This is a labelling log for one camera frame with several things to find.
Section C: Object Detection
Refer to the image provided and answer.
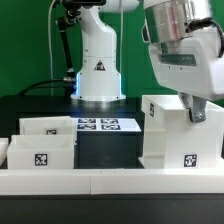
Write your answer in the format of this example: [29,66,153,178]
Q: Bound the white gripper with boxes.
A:
[149,28,224,123]

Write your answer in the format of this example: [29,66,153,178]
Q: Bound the white drawer cabinet frame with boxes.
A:
[139,95,224,169]

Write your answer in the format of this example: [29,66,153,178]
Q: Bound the white drawer box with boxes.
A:
[19,116,77,142]
[7,135,74,170]

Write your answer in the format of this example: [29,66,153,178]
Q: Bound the white front drawer box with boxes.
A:
[7,135,74,170]

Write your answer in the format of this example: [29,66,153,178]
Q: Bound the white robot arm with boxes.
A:
[72,0,224,123]

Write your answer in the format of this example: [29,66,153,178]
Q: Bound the paper sheet with markers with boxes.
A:
[72,118,141,132]

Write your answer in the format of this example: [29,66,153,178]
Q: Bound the white left fence bar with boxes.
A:
[0,138,9,166]

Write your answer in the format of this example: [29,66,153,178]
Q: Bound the white fence bar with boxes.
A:
[0,138,9,166]
[0,168,224,196]

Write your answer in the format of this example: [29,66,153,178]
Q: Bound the white front fence bar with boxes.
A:
[0,168,224,196]

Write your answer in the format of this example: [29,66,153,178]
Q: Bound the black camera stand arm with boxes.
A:
[56,0,84,97]

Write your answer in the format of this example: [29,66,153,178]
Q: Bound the black cable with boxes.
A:
[17,78,68,97]

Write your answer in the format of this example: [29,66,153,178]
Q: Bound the white cable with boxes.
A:
[47,0,58,80]

